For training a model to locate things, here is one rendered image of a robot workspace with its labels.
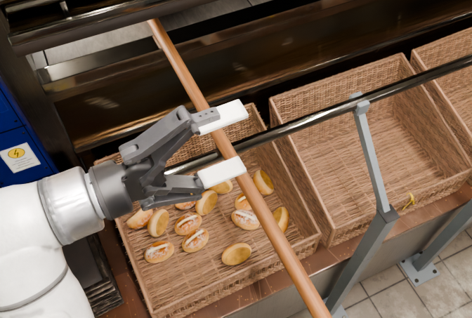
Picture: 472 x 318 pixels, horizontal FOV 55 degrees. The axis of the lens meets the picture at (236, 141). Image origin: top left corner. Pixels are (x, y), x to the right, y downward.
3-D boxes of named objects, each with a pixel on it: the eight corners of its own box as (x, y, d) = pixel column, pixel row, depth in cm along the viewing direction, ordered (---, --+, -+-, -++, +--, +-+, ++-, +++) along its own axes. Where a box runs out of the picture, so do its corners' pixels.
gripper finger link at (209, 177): (204, 187, 67) (205, 189, 68) (246, 170, 69) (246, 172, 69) (197, 171, 68) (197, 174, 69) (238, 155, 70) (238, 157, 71)
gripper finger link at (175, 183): (148, 189, 60) (142, 196, 60) (208, 192, 68) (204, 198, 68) (139, 167, 62) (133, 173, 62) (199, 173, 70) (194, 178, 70)
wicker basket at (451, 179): (261, 142, 174) (265, 95, 152) (383, 98, 188) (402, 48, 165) (325, 252, 149) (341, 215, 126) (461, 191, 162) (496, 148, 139)
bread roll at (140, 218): (149, 201, 151) (159, 213, 151) (145, 203, 157) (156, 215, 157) (126, 221, 146) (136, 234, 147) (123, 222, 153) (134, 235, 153)
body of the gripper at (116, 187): (79, 156, 57) (148, 130, 60) (96, 189, 64) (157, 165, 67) (95, 203, 53) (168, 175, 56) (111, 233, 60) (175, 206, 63)
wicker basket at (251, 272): (109, 201, 160) (89, 159, 137) (251, 145, 174) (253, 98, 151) (156, 333, 134) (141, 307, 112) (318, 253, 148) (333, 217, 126)
